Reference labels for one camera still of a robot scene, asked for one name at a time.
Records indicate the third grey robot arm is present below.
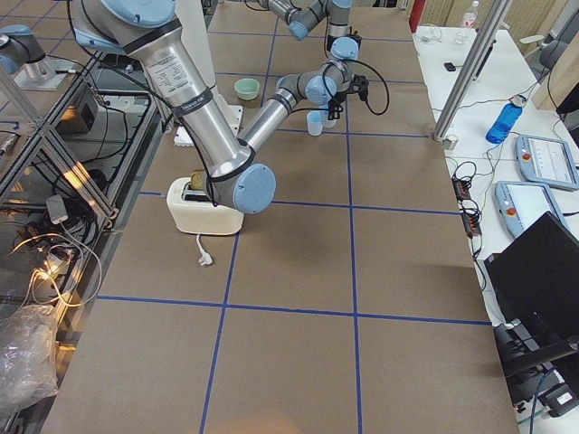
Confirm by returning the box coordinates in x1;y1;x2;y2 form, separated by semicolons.
1;24;64;91

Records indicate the white toaster plug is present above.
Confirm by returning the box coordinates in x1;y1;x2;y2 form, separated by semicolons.
195;234;214;267

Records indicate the aluminium frame post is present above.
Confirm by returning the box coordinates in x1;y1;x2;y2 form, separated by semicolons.
432;0;512;142

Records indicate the grey teach pendant lower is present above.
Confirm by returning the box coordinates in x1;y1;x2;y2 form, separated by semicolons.
494;181;568;239

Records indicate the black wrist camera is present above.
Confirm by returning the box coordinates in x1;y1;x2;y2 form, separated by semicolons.
348;75;369;102

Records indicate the black power strip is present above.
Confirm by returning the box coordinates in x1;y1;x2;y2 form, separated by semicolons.
451;176;482;239

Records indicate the cream white toaster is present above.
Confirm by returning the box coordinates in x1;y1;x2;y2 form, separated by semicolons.
166;177;244;235

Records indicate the brown bread slice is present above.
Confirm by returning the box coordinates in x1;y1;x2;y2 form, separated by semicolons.
190;169;206;191

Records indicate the blue water bottle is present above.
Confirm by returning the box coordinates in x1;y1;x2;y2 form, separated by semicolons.
485;94;527;144

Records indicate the grey teach pendant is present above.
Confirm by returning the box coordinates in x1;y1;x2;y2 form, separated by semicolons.
515;135;578;191
494;181;568;239

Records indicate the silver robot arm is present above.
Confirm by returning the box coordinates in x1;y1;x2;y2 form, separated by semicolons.
69;1;360;213
244;0;362;61

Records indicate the grey teach pendant upper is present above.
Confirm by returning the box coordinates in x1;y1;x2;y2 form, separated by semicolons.
515;135;578;191

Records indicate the green plastic bowl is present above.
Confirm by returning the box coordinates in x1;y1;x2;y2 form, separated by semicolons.
233;78;261;100

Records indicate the crumpled clear plastic bag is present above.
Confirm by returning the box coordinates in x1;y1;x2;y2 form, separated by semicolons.
1;305;58;416

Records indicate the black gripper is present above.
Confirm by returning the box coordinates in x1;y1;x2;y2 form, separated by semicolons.
327;90;347;118

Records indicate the black laptop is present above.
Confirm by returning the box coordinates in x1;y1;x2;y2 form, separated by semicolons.
484;212;578;337

